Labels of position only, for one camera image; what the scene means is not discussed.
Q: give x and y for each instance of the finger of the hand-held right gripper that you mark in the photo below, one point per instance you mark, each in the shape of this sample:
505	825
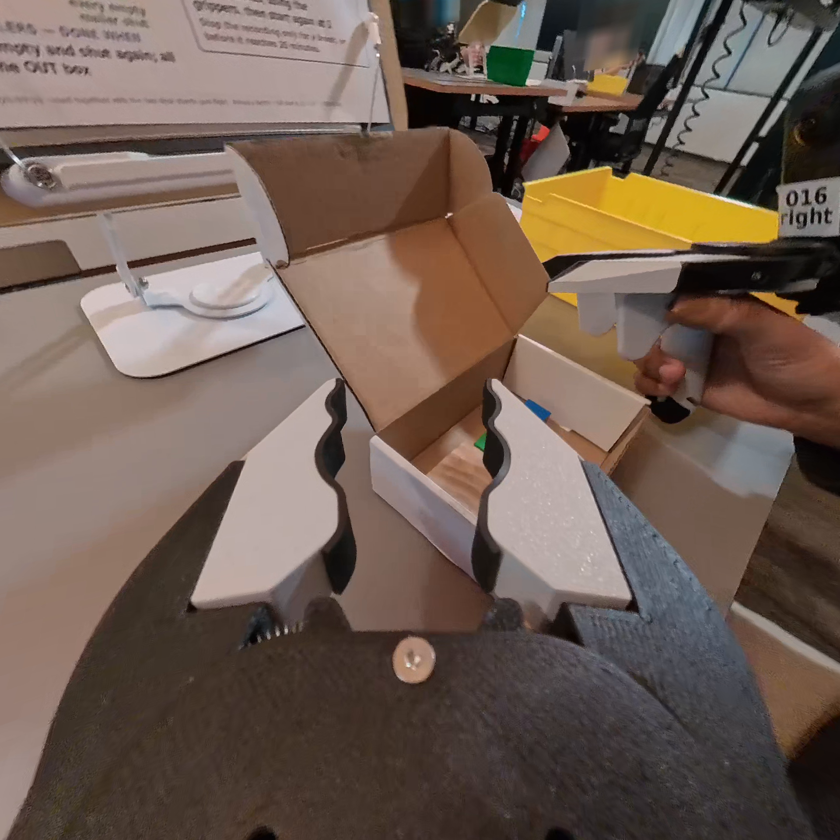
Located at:
623	279
617	257

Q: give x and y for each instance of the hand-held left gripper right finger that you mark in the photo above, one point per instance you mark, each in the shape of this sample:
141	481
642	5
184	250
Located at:
558	531

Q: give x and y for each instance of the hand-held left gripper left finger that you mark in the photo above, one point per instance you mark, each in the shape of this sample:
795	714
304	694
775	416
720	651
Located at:
269	525

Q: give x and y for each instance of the large yellow plastic bin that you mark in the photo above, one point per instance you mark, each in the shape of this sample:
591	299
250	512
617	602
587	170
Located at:
623	210

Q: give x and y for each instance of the wooden block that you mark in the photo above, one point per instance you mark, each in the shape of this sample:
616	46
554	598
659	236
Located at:
459	479

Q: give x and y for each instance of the green cube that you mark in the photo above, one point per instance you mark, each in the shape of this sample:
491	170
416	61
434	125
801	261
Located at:
481	443

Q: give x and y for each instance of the blue cube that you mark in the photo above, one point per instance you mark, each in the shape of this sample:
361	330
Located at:
537	410

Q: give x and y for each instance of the white cardboard box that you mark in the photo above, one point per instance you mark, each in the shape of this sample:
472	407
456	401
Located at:
394	308

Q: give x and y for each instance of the grey desk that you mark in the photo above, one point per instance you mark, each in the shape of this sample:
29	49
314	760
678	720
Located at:
98	459

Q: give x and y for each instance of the person's right hand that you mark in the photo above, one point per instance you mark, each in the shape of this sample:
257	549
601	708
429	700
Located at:
761	367

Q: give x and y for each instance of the black office chair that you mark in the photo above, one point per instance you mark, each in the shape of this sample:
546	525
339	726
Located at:
623	131

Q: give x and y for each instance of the small yellow plastic bin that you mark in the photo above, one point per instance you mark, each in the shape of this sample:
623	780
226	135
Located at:
607	84

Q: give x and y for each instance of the green plastic bin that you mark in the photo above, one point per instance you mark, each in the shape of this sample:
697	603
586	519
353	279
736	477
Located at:
510	65

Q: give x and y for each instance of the wooden table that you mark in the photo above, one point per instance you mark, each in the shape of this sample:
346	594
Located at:
459	82

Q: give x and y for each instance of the person's khaki pants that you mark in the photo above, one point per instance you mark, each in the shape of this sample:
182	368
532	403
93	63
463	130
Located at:
781	682

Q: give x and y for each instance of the hanging brown black panel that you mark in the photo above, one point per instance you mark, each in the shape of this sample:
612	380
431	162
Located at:
485	19

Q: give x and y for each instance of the wooden board with instruction sheet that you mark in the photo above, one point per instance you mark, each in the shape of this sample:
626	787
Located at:
197	79

